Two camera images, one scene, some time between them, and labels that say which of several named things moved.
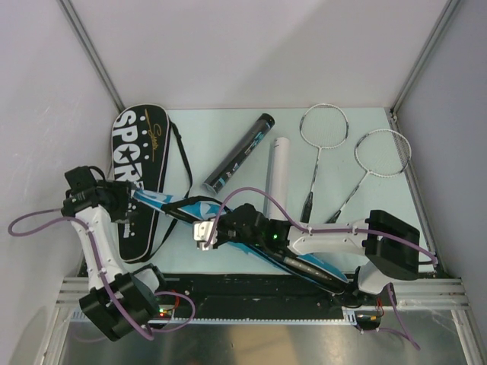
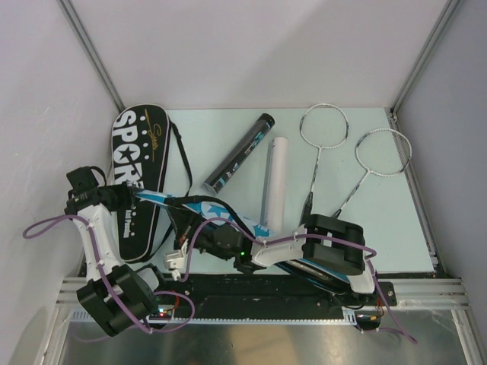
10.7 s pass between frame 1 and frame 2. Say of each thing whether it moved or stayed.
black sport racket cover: stayed
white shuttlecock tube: stayed
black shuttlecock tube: stayed
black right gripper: moved
